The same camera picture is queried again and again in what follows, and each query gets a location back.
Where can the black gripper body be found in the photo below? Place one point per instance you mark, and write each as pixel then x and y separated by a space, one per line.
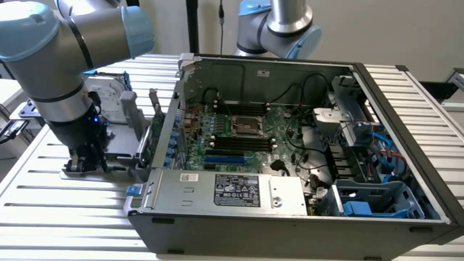
pixel 78 136

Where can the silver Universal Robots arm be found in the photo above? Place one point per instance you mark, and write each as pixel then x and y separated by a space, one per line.
pixel 54 54

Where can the black expansion slot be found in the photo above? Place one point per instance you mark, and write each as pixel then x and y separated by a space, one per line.
pixel 223 166

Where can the blue expansion slot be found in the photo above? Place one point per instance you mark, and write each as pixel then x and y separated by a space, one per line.
pixel 225 158

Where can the black RAM slot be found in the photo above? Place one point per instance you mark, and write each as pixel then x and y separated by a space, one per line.
pixel 242 145
pixel 242 139
pixel 241 104
pixel 241 107
pixel 242 148
pixel 242 142
pixel 241 110

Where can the grey parts rack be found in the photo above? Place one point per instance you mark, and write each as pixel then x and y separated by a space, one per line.
pixel 123 141

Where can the silver hard disk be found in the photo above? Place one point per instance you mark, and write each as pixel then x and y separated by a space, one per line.
pixel 109 98

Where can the grey mounting plate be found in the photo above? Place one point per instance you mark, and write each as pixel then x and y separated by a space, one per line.
pixel 23 110

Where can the green graphics card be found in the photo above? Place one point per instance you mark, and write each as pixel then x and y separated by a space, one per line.
pixel 158 127

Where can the silver power supply unit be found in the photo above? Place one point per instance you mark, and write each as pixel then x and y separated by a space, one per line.
pixel 195 193

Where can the green motherboard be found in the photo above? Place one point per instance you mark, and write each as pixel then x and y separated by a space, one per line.
pixel 218 127

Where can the metal CPU socket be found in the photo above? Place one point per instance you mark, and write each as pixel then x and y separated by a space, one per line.
pixel 247 125

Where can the black upright pole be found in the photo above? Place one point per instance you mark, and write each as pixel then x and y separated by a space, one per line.
pixel 193 24

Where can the black open PC case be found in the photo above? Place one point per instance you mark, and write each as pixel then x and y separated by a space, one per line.
pixel 290 233

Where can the metal disk bay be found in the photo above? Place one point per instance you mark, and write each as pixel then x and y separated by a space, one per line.
pixel 345 108

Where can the grey blue disk cage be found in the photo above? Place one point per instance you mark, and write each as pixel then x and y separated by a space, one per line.
pixel 377 195

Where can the black bracket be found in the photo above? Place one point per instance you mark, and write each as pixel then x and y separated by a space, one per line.
pixel 437 89

